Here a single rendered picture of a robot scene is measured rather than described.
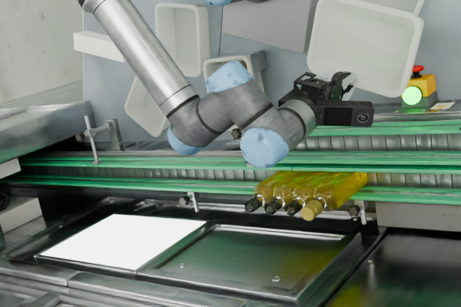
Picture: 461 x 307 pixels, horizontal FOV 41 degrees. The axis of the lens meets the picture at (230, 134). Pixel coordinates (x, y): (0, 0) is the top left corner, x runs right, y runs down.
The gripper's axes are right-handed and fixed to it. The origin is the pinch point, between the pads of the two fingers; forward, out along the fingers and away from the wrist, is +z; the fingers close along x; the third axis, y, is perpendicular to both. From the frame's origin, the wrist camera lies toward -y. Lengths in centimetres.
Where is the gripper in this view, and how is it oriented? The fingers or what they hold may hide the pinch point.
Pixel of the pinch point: (355, 79)
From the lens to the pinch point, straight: 132.2
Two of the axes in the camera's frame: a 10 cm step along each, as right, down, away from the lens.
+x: 0.2, 8.6, 5.2
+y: -8.2, -2.8, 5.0
